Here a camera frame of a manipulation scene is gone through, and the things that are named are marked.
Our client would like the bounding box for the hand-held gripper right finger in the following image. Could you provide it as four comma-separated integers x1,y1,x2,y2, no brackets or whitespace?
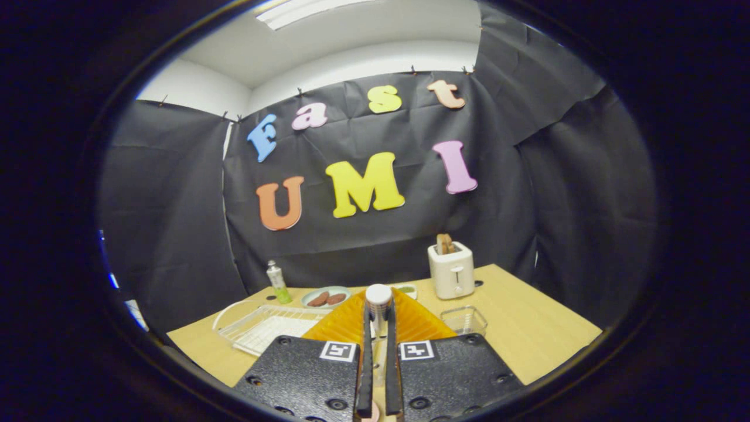
384,287,525,422

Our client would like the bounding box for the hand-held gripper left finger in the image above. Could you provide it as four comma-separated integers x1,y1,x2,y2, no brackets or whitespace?
233,288,376,422

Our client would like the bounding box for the small metal wire basket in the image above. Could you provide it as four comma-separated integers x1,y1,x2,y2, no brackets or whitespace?
440,305,488,338

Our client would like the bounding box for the white wire dish rack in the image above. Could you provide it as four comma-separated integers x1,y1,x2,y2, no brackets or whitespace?
213,300,335,357

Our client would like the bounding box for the pale green plate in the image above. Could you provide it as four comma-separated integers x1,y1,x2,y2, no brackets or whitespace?
301,286,352,309

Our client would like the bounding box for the white toaster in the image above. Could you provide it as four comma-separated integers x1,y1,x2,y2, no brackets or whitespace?
427,241,476,300

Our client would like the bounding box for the clear bottle with green liquid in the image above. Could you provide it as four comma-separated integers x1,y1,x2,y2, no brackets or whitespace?
267,260,292,304

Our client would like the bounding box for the black backdrop cloth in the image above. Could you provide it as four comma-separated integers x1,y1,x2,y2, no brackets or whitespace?
98,3,660,335

